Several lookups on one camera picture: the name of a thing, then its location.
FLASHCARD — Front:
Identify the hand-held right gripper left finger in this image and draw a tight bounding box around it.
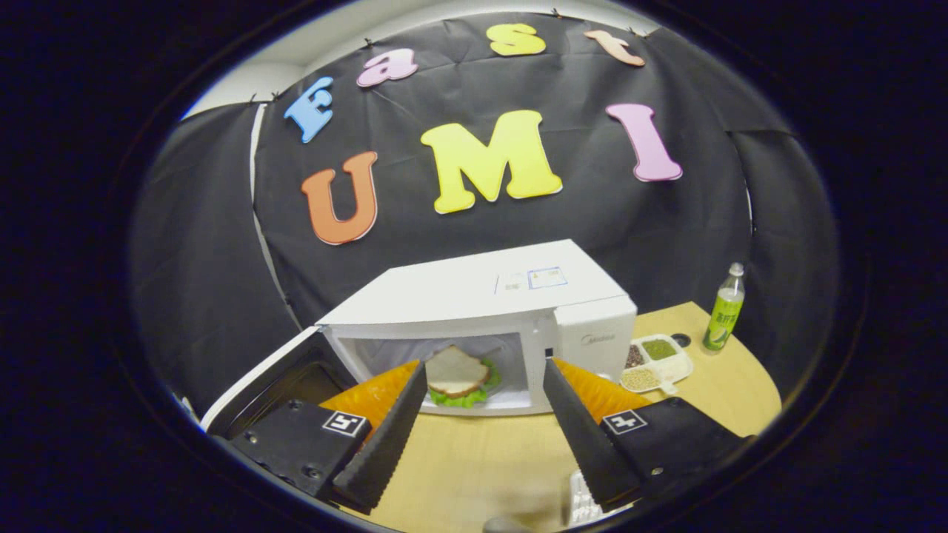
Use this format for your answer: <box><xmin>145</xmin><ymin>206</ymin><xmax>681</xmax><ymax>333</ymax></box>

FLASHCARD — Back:
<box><xmin>228</xmin><ymin>360</ymin><xmax>430</xmax><ymax>516</ymax></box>

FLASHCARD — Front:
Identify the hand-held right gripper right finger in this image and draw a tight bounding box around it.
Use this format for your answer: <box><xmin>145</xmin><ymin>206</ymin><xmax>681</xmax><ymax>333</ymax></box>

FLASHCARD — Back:
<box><xmin>542</xmin><ymin>358</ymin><xmax>750</xmax><ymax>512</ymax></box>

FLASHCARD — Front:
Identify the sandwich with lettuce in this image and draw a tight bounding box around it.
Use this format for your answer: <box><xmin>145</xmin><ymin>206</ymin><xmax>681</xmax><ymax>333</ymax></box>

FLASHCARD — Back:
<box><xmin>425</xmin><ymin>345</ymin><xmax>503</xmax><ymax>409</ymax></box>

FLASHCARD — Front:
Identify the white microwave oven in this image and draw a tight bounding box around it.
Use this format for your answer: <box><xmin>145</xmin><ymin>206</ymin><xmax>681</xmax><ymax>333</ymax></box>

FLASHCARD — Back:
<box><xmin>200</xmin><ymin>238</ymin><xmax>638</xmax><ymax>439</ymax></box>

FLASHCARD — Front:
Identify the white rectangular plate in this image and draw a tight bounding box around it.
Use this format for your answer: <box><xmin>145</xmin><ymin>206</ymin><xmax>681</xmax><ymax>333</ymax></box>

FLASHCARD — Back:
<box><xmin>566</xmin><ymin>469</ymin><xmax>630</xmax><ymax>529</ymax></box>

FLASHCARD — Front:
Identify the white divided tray of beans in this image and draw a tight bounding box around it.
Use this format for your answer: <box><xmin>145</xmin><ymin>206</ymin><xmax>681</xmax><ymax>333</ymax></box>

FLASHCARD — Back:
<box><xmin>620</xmin><ymin>334</ymin><xmax>695</xmax><ymax>396</ymax></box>

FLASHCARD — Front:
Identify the green label drink bottle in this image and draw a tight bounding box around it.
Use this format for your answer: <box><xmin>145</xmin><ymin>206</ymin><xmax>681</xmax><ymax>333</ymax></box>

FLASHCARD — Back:
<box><xmin>701</xmin><ymin>262</ymin><xmax>746</xmax><ymax>353</ymax></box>

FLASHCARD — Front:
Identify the black backdrop cloth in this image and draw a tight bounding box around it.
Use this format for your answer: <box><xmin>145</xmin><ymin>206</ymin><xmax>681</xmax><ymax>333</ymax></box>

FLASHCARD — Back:
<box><xmin>130</xmin><ymin>11</ymin><xmax>841</xmax><ymax>415</ymax></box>

